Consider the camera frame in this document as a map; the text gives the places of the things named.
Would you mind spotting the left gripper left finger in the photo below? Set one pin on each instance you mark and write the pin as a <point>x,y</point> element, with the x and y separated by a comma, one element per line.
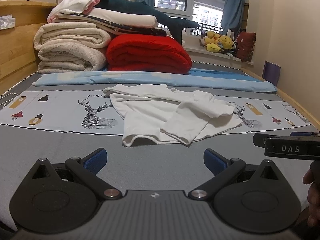
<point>55,198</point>

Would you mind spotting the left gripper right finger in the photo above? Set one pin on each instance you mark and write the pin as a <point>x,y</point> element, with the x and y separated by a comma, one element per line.
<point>250,198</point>

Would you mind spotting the white long-sleeve shirt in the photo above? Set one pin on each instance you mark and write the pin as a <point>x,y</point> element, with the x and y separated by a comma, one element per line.
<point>169,116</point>

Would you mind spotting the person right hand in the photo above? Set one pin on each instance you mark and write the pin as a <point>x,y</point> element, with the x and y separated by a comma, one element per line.
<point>313,198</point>

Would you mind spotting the purple box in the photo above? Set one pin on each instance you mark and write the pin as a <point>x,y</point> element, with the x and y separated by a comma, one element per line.
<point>271,72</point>

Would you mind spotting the printed deer bed sheet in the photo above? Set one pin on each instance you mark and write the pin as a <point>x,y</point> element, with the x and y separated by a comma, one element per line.
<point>92,112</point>

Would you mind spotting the dark red pillow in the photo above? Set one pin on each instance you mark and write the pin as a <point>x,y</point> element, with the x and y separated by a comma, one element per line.
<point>246,42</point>

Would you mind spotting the light blue folded sheet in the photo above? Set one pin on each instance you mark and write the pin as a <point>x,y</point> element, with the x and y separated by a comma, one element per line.
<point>200,78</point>

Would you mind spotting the yellow plush toys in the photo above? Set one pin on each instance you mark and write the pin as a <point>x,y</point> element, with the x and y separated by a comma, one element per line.
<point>216,43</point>

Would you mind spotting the wooden headboard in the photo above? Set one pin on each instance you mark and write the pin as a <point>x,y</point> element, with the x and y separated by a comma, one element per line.
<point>18,57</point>

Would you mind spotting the cream folded blanket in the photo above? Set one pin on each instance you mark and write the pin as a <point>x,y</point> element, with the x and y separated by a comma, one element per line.
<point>71,47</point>

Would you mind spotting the blue curtain right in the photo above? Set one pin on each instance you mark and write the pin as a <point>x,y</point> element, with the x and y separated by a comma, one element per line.
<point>232,16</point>

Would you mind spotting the red folded blanket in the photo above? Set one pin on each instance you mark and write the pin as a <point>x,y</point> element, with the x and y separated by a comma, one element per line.
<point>135,52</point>

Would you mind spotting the tissue pack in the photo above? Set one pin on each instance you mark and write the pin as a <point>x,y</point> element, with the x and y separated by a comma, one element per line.
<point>7,22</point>

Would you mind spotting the white folded bedding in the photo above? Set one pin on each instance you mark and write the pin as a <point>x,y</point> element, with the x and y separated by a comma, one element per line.
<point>116,23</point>

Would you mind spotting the white pink garment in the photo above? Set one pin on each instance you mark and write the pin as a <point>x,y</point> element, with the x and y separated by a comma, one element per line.
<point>72,7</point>

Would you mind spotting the dark blue shark plush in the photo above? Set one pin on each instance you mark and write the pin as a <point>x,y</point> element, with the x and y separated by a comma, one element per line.
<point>175,25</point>

